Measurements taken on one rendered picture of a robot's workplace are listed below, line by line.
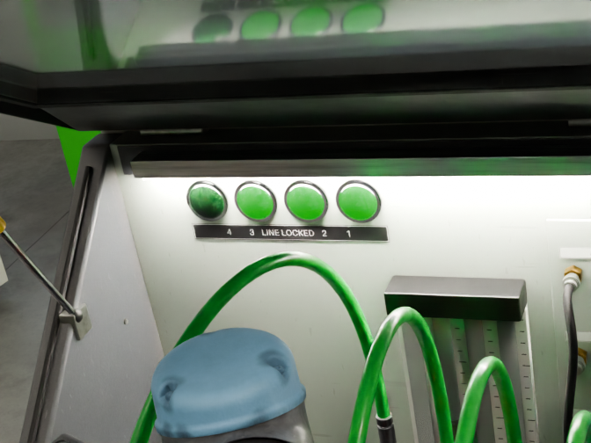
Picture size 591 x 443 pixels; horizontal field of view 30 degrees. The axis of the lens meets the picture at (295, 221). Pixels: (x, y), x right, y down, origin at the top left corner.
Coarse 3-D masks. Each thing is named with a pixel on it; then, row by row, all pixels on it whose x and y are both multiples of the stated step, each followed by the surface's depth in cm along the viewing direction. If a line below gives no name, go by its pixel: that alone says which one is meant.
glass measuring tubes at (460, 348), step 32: (416, 288) 117; (448, 288) 116; (480, 288) 115; (512, 288) 114; (448, 320) 118; (480, 320) 116; (512, 320) 113; (416, 352) 120; (448, 352) 119; (480, 352) 118; (512, 352) 116; (416, 384) 122; (448, 384) 121; (512, 384) 118; (416, 416) 124; (480, 416) 121
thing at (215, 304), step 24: (264, 264) 98; (288, 264) 101; (312, 264) 104; (240, 288) 96; (336, 288) 108; (216, 312) 94; (360, 312) 112; (192, 336) 92; (360, 336) 114; (384, 384) 118; (144, 408) 89; (384, 408) 119; (144, 432) 89
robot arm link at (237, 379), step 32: (192, 352) 56; (224, 352) 55; (256, 352) 55; (288, 352) 55; (160, 384) 54; (192, 384) 53; (224, 384) 53; (256, 384) 52; (288, 384) 54; (160, 416) 54; (192, 416) 52; (224, 416) 52; (256, 416) 52; (288, 416) 54
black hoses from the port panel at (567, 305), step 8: (568, 288) 109; (568, 296) 108; (568, 304) 108; (568, 312) 108; (568, 320) 108; (568, 328) 108; (568, 336) 108; (576, 336) 108; (568, 344) 108; (576, 344) 108; (576, 352) 108; (568, 360) 109; (576, 360) 108; (568, 368) 109; (576, 368) 109; (568, 376) 109; (576, 376) 109; (568, 384) 110; (568, 392) 110; (568, 400) 111; (568, 408) 111; (568, 416) 112; (568, 424) 112
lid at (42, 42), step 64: (0, 0) 71; (64, 0) 71; (128, 0) 70; (192, 0) 70; (256, 0) 70; (320, 0) 69; (384, 0) 69; (448, 0) 68; (512, 0) 68; (576, 0) 67; (0, 64) 95; (64, 64) 94; (128, 64) 94; (192, 64) 93; (256, 64) 92; (320, 64) 91; (384, 64) 90; (448, 64) 90; (512, 64) 89; (576, 64) 88; (128, 128) 125; (192, 128) 123
